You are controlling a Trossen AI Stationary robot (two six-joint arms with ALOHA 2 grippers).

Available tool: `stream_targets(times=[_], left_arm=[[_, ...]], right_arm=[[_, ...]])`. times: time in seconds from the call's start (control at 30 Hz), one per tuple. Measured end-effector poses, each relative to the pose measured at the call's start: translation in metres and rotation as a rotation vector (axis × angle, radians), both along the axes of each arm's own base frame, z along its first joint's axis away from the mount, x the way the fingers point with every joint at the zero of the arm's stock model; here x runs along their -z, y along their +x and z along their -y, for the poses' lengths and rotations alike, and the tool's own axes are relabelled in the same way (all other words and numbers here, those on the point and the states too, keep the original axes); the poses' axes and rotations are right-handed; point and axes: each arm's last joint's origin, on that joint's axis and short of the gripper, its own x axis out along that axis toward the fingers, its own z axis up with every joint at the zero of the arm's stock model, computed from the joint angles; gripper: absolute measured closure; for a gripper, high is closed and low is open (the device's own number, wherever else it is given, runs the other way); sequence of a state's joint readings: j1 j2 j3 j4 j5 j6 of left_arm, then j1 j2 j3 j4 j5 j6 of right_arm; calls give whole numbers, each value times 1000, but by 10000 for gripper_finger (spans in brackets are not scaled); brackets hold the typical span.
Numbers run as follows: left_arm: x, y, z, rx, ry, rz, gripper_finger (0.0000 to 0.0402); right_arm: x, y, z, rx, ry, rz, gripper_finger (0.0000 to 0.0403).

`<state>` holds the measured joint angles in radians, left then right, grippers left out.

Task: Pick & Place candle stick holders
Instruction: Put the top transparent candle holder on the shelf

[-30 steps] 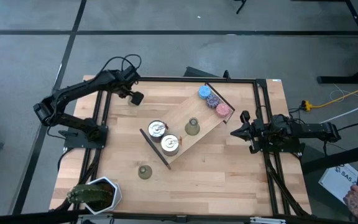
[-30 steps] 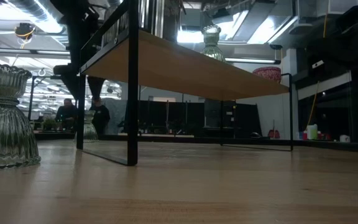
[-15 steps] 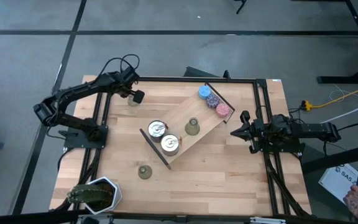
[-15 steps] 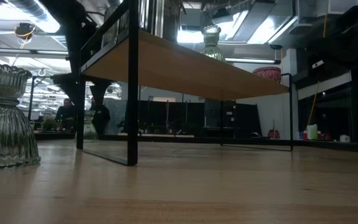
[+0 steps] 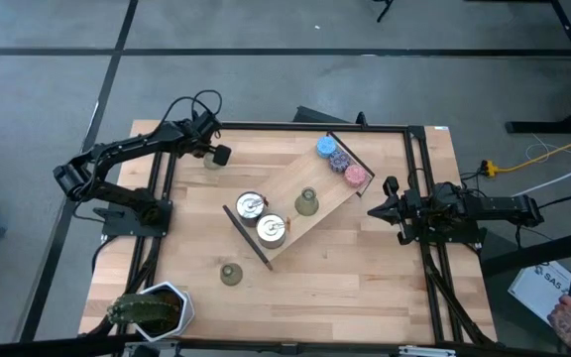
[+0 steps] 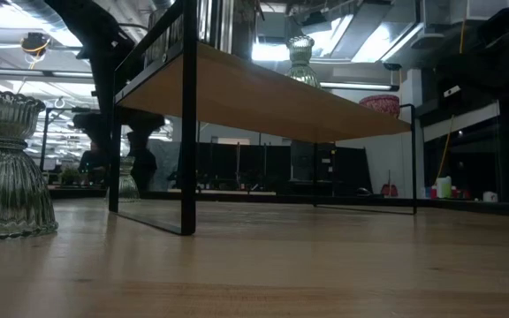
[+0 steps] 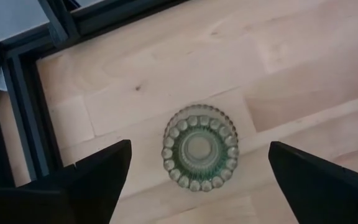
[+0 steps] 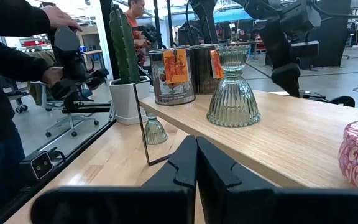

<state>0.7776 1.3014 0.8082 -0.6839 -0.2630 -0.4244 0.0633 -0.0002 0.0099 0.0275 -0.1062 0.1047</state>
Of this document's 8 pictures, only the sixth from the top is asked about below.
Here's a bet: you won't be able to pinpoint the black aluminium table frame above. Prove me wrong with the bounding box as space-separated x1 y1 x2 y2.
46 187 509 220

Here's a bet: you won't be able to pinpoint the dark bronze candle tin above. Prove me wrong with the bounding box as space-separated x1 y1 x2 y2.
147 7 184 67

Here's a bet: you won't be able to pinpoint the yellow power cable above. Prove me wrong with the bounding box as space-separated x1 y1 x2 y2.
433 17 467 186

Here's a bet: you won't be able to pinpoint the pink patterned round tin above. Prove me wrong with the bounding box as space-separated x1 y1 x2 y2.
359 94 401 119

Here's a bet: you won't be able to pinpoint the silver candle tin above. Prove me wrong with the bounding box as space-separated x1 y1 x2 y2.
197 0 238 55

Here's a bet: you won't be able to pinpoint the green white bottle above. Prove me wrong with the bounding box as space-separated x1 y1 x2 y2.
435 175 453 200

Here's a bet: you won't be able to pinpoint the ceiling light tube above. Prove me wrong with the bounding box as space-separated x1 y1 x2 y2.
320 80 400 93

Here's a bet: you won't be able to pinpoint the wooden shelf riser black frame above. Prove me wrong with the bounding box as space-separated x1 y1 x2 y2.
107 0 418 237

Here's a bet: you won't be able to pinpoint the black ceiling dome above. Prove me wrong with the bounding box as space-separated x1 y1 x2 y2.
19 31 52 58

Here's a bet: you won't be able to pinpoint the grey fabric cover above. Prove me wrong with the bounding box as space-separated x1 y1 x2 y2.
150 139 180 192

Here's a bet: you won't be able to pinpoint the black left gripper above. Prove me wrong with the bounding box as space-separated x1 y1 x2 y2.
72 110 166 136

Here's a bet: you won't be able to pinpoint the person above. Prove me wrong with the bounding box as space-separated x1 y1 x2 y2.
124 132 159 192
77 140 110 186

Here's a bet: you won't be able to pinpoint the green ribbed glass candle holder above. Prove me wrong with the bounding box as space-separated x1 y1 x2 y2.
285 34 322 89
0 87 59 242
118 155 141 203

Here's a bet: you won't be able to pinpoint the small green plant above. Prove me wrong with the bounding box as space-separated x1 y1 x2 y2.
59 166 81 186

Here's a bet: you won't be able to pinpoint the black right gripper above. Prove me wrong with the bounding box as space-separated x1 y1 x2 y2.
434 42 509 89

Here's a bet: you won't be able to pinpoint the black partition panels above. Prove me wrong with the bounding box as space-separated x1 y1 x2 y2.
194 141 373 195

